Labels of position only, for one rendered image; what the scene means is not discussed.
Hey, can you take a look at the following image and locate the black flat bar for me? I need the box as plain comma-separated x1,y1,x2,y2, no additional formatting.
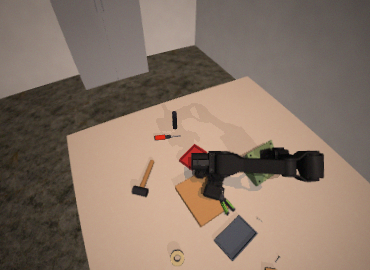
172,111,177,129

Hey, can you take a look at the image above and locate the black mallet with wooden handle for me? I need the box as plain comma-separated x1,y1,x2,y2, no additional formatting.
132,160,154,197

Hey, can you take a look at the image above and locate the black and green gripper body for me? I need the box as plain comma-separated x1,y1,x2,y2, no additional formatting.
203,175,224,201

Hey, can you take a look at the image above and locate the red-handled screwdriver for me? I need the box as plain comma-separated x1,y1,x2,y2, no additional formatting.
154,135,181,140

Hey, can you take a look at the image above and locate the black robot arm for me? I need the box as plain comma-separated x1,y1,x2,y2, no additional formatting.
191,148,324,182

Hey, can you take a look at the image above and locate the beige ring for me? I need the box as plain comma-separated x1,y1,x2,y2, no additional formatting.
170,251,184,266

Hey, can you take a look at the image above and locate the black spring clamp with green grips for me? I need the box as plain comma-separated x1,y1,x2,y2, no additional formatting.
219,187,236,216

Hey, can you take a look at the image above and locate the light brown wooden board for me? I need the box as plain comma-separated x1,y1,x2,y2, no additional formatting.
175,175,224,228

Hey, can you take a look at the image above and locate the red tray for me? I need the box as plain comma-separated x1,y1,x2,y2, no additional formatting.
179,144,207,170

